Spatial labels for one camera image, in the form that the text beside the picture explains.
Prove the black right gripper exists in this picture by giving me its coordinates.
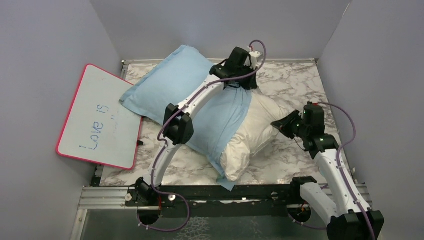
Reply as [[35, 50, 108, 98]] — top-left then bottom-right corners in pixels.
[[273, 110, 310, 140]]

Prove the white pillow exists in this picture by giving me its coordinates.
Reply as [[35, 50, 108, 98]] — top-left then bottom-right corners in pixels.
[[220, 92, 295, 182]]

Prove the light blue pillowcase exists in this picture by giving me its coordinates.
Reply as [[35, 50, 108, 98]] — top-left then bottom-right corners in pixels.
[[119, 44, 254, 192]]

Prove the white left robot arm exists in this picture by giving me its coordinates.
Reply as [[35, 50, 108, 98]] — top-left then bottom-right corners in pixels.
[[134, 46, 265, 206]]

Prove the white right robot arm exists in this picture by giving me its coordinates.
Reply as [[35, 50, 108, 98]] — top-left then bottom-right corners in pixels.
[[271, 102, 385, 240]]

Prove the pink framed whiteboard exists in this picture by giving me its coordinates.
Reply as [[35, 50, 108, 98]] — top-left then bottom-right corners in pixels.
[[56, 64, 142, 170]]

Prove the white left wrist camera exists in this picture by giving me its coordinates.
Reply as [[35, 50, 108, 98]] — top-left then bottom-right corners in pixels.
[[246, 50, 263, 70]]

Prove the aluminium table edge frame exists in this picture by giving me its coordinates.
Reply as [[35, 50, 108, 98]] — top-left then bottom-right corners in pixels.
[[121, 58, 318, 69]]

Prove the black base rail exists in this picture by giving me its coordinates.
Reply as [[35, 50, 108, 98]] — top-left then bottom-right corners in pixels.
[[124, 184, 312, 221]]

